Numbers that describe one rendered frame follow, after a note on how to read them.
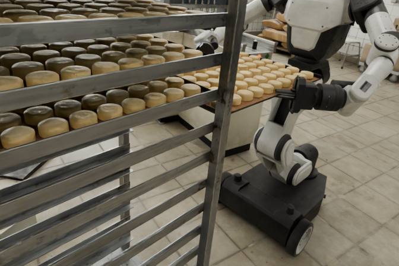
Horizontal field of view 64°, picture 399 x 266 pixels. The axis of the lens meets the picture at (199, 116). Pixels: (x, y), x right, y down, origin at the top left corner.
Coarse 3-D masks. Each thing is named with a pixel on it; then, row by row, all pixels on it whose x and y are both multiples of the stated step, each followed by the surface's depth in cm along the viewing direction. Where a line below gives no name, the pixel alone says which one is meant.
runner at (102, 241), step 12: (204, 180) 89; (180, 192) 83; (192, 192) 87; (168, 204) 80; (144, 216) 75; (120, 228) 71; (132, 228) 74; (96, 240) 67; (108, 240) 69; (72, 252) 63; (84, 252) 65; (60, 264) 62; (72, 264) 64
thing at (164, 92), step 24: (96, 96) 68; (120, 96) 69; (144, 96) 71; (168, 96) 73; (0, 120) 55; (24, 120) 60; (48, 120) 57; (72, 120) 58; (96, 120) 60; (0, 144) 52
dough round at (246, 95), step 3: (240, 90) 97; (243, 90) 97; (246, 90) 97; (237, 93) 95; (240, 93) 94; (243, 93) 95; (246, 93) 95; (249, 93) 95; (252, 93) 95; (240, 96) 94; (243, 96) 94; (246, 96) 94; (249, 96) 94; (252, 96) 95; (243, 99) 94; (246, 99) 94; (249, 99) 94
